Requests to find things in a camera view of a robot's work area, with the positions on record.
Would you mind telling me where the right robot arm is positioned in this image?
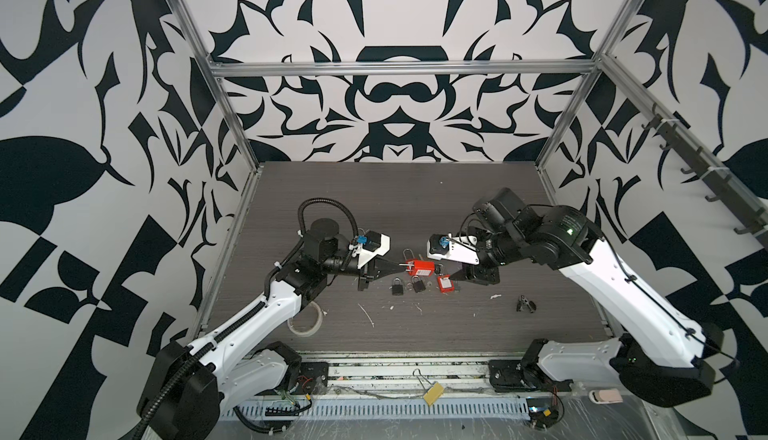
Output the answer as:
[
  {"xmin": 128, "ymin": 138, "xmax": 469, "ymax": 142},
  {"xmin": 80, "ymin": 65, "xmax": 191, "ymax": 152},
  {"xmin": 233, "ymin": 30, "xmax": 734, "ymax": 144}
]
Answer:
[{"xmin": 428, "ymin": 188, "xmax": 724, "ymax": 407}]

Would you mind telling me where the black coat hook rail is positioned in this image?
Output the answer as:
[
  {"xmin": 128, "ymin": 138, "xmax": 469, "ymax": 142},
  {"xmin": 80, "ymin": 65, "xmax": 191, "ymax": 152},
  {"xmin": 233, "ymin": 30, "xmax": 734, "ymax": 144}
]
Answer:
[{"xmin": 643, "ymin": 102, "xmax": 767, "ymax": 249}]

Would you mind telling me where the red padlock front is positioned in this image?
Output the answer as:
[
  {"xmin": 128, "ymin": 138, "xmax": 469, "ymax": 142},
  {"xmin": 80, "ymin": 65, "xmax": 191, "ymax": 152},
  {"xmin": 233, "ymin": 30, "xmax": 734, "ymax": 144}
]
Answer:
[{"xmin": 437, "ymin": 275, "xmax": 455, "ymax": 293}]

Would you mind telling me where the small black padlock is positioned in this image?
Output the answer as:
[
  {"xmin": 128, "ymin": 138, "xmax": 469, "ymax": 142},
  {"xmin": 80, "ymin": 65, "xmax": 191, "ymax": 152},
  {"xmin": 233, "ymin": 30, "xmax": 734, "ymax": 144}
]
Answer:
[
  {"xmin": 410, "ymin": 276, "xmax": 426, "ymax": 293},
  {"xmin": 391, "ymin": 277, "xmax": 405, "ymax": 296}
]

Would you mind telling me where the pink white small object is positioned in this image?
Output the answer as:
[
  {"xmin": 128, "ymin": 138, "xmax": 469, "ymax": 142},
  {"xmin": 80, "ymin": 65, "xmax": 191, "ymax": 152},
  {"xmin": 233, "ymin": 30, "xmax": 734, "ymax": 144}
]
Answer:
[{"xmin": 588, "ymin": 388, "xmax": 623, "ymax": 405}]

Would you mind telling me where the red padlock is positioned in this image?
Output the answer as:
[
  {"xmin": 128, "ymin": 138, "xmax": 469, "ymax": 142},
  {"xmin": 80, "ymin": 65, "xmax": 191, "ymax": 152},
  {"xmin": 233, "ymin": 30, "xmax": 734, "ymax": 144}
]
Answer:
[
  {"xmin": 437, "ymin": 275, "xmax": 455, "ymax": 293},
  {"xmin": 403, "ymin": 248, "xmax": 435, "ymax": 277}
]

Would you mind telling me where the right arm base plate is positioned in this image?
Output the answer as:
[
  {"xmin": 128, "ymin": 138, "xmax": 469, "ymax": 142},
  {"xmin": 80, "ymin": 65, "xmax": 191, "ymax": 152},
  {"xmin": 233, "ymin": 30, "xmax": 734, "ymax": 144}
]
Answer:
[{"xmin": 488, "ymin": 359, "xmax": 572, "ymax": 393}]

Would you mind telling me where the small black padlock back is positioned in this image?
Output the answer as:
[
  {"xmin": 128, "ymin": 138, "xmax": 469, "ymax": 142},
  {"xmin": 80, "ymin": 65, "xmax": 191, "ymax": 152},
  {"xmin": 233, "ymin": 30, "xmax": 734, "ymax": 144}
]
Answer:
[{"xmin": 391, "ymin": 277, "xmax": 405, "ymax": 296}]

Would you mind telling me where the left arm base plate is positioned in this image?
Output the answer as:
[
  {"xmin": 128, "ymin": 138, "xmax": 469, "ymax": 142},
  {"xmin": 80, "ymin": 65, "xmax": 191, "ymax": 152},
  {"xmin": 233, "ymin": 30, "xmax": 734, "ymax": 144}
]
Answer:
[{"xmin": 263, "ymin": 361, "xmax": 330, "ymax": 395}]

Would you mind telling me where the black corrugated cable conduit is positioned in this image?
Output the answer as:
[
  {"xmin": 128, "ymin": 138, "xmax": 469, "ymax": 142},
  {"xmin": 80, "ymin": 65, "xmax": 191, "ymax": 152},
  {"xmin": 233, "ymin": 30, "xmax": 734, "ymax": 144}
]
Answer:
[{"xmin": 130, "ymin": 197, "xmax": 360, "ymax": 440}]

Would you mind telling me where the black key bunch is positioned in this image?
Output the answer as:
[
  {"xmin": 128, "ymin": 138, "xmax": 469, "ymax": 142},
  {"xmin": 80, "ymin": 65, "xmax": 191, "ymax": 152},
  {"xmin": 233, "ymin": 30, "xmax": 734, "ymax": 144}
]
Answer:
[{"xmin": 516, "ymin": 295, "xmax": 537, "ymax": 313}]

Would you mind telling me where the small electronics board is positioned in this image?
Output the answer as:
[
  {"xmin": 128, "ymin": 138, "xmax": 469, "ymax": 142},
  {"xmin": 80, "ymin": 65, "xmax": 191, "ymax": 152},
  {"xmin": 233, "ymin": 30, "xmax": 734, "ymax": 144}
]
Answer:
[{"xmin": 526, "ymin": 395, "xmax": 565, "ymax": 431}]

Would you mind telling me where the small black padlock front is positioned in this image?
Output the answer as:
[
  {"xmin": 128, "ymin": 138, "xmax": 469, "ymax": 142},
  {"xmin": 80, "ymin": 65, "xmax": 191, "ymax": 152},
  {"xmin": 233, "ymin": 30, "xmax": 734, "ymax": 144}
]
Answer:
[{"xmin": 410, "ymin": 276, "xmax": 426, "ymax": 293}]

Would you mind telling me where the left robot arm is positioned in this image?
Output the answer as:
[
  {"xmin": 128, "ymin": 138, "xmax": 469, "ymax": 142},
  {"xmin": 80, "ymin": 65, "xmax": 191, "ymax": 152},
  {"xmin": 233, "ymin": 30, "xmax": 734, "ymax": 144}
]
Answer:
[{"xmin": 132, "ymin": 218, "xmax": 402, "ymax": 439}]

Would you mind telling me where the white slotted cable duct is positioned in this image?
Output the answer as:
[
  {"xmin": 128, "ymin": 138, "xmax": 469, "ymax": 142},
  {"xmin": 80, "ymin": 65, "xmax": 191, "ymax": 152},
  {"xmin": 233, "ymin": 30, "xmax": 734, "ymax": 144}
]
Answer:
[{"xmin": 241, "ymin": 397, "xmax": 530, "ymax": 421}]

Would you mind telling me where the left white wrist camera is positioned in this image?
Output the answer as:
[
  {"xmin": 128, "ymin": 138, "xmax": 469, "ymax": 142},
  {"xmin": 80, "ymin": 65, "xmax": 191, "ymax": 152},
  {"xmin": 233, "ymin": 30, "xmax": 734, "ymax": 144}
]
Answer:
[{"xmin": 352, "ymin": 230, "xmax": 391, "ymax": 269}]

